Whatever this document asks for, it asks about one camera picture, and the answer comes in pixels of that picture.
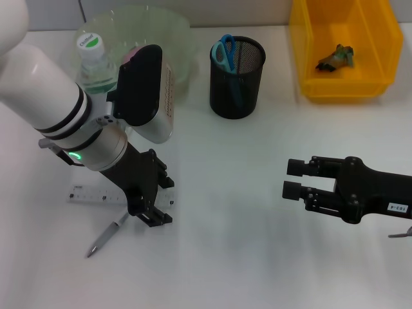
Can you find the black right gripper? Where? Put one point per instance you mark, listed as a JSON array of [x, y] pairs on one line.
[[363, 193]]

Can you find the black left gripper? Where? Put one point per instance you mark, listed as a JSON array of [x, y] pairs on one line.
[[138, 180]]

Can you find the green plastic wrapper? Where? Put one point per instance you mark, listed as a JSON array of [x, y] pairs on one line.
[[338, 58]]

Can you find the light blue scissors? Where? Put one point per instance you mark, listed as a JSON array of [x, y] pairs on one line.
[[225, 54]]

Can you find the pink toy peach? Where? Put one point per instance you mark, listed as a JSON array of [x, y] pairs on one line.
[[130, 54]]

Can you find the clear green-label water bottle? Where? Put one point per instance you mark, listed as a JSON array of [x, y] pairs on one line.
[[91, 48]]

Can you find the clear plastic ruler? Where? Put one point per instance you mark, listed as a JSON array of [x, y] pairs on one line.
[[93, 194]]

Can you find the silver ballpoint pen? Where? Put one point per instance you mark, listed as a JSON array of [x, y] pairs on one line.
[[103, 238]]

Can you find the black mesh pen holder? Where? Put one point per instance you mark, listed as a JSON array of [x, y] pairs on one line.
[[235, 96]]

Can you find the translucent green fruit bowl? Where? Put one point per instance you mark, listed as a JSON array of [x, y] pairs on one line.
[[180, 42]]

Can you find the yellow plastic bin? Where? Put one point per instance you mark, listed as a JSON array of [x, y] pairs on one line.
[[322, 25]]

